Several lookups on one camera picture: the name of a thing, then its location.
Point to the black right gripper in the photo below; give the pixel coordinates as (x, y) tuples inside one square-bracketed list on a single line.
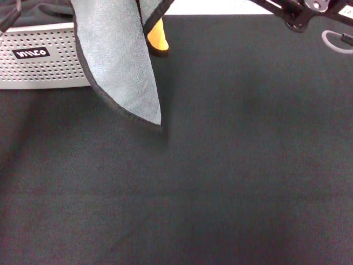
[(320, 5)]

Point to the grey towel with black trim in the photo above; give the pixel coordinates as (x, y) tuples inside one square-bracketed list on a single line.
[(115, 55)]

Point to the black tablecloth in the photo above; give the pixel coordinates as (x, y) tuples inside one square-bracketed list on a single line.
[(193, 179)]

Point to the grey perforated storage box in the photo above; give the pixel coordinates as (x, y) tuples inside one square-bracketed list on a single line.
[(41, 74)]

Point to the dark cloth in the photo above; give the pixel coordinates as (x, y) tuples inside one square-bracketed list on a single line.
[(44, 12)]

